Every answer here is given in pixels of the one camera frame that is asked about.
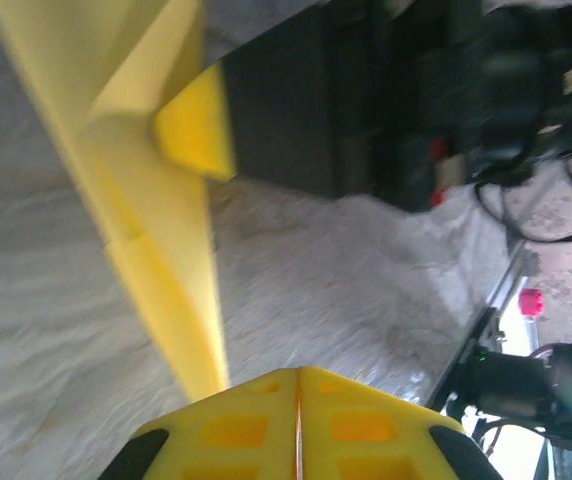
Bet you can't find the pink toy brick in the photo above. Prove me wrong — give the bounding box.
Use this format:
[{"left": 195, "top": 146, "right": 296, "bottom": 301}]
[{"left": 517, "top": 287, "right": 546, "bottom": 320}]

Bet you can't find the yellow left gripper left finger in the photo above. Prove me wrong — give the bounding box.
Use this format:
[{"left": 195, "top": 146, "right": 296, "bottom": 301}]
[{"left": 96, "top": 368, "right": 301, "bottom": 480}]

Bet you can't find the yellow paper sheet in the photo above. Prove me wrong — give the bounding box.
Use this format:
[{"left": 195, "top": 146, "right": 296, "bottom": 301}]
[{"left": 0, "top": 0, "right": 232, "bottom": 401}]

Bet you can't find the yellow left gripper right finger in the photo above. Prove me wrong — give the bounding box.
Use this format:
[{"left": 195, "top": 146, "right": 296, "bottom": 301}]
[{"left": 299, "top": 366, "right": 505, "bottom": 480}]

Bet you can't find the long aluminium frame rail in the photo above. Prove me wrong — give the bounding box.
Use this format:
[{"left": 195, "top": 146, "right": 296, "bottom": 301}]
[{"left": 423, "top": 239, "right": 530, "bottom": 416}]

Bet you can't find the thin black right gripper cable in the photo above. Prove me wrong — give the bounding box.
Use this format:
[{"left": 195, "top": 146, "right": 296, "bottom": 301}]
[{"left": 474, "top": 149, "right": 572, "bottom": 244}]

